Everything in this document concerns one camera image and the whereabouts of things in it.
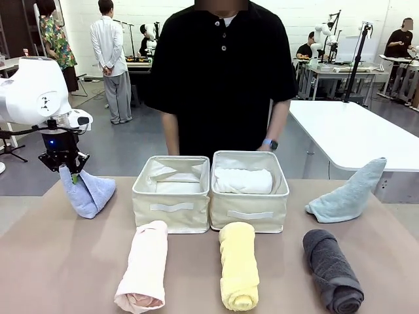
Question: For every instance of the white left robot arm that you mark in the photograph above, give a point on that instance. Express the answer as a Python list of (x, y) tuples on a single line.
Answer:
[(26, 95)]

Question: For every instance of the lavender triangle towel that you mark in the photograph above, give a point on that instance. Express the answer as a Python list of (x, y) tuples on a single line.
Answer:
[(91, 196)]

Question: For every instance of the pink towel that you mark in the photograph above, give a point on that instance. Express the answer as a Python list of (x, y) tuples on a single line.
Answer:
[(145, 261)]

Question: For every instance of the yellow towel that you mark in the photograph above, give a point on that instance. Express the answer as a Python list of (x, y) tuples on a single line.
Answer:
[(239, 261)]

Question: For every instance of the black floor tripod stand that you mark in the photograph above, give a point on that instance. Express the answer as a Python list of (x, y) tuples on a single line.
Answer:
[(11, 147)]

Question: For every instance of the cream fabric storage bin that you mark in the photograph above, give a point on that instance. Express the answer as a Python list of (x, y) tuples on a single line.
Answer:
[(248, 209), (170, 212)]

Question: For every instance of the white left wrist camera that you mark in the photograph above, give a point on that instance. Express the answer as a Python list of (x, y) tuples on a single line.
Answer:
[(80, 120)]

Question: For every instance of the dark grey towel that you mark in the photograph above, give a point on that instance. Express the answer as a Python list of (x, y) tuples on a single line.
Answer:
[(330, 268)]

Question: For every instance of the person's left hand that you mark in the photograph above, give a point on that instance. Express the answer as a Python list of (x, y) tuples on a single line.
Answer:
[(264, 148)]

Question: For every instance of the man in white shirt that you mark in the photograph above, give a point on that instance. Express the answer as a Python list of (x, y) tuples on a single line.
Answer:
[(109, 55)]

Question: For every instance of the standing person in black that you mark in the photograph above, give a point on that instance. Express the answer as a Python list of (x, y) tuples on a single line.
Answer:
[(400, 39)]

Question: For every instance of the black tripod pole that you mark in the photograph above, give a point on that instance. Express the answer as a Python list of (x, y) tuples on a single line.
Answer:
[(357, 62)]

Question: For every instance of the light blue triangle towel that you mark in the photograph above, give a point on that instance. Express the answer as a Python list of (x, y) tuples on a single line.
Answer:
[(350, 199)]

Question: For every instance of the person's left forearm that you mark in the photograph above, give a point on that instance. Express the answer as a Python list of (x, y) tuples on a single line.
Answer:
[(278, 121)]

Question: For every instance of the person torso black polo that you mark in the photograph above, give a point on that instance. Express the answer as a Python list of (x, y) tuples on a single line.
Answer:
[(222, 81)]

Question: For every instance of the white rolled towel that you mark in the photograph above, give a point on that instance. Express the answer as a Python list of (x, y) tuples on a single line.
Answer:
[(244, 181)]

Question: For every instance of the seated person in black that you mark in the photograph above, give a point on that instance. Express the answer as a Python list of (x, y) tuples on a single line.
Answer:
[(306, 49)]

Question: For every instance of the person's right forearm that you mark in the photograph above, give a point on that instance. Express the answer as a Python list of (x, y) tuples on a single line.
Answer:
[(171, 134)]

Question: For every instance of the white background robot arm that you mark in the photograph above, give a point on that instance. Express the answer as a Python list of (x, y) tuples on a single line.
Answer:
[(325, 32)]

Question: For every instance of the smartwatch with blue band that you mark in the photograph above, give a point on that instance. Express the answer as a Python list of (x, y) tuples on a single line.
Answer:
[(271, 144)]

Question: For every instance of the white background humanoid robot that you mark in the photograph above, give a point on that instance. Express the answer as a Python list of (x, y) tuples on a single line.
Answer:
[(149, 37)]

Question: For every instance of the white folded towel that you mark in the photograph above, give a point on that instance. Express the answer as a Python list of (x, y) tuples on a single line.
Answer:
[(178, 188)]

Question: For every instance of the woman in floral shirt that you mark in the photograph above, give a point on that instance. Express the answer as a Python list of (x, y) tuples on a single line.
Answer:
[(57, 45)]

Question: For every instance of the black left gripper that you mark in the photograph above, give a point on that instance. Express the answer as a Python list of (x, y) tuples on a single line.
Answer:
[(60, 145)]

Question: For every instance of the white side table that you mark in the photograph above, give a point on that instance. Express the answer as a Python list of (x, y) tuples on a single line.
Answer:
[(353, 134)]

